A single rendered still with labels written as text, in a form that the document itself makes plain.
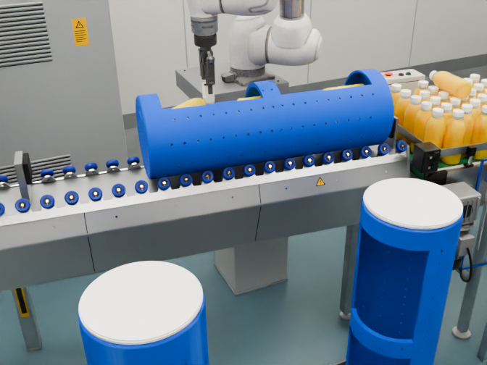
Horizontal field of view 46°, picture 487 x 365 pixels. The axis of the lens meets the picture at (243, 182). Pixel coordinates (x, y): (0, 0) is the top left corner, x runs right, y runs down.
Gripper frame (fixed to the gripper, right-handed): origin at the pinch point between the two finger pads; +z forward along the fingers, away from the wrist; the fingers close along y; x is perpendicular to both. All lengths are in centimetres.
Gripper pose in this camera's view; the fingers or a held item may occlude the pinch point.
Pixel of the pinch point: (208, 91)
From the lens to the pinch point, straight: 200.1
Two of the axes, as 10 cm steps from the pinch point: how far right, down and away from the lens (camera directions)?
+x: 9.6, -1.6, 2.5
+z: 0.2, 8.8, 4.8
